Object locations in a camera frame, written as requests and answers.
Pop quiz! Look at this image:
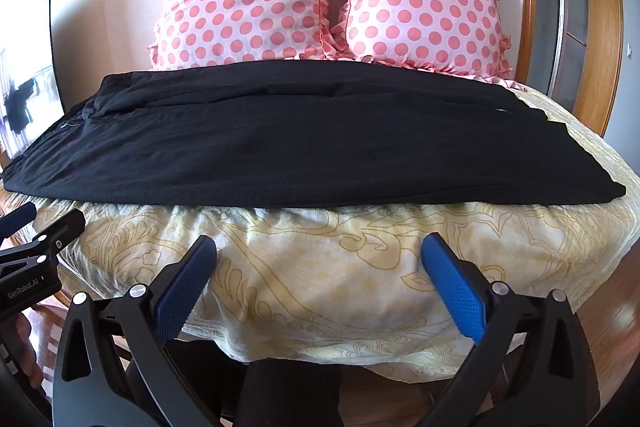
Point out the black jacket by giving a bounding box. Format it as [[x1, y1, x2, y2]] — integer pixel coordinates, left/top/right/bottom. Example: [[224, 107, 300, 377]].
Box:
[[2, 59, 627, 210]]

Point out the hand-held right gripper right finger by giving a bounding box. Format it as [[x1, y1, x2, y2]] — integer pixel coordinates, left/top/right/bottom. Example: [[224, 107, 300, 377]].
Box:
[[420, 233, 601, 427]]

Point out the person's left hand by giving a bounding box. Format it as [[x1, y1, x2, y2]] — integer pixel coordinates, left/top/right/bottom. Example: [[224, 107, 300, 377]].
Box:
[[14, 314, 47, 390]]

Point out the yellow patterned bedspread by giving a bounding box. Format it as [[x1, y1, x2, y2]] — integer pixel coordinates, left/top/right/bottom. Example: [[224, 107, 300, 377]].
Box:
[[0, 77, 640, 383]]

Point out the grey sliding door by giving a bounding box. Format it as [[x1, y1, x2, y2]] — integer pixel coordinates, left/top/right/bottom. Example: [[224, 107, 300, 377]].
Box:
[[530, 0, 590, 108]]

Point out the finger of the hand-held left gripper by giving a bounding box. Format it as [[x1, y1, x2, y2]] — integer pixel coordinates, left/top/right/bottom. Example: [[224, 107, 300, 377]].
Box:
[[0, 202, 39, 234], [0, 208, 87, 280]]

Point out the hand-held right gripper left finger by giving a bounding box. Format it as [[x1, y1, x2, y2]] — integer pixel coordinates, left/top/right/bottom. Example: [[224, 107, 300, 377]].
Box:
[[52, 234, 223, 427]]

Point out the wooden door frame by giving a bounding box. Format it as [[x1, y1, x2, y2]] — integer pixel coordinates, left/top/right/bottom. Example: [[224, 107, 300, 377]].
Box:
[[515, 0, 627, 144]]

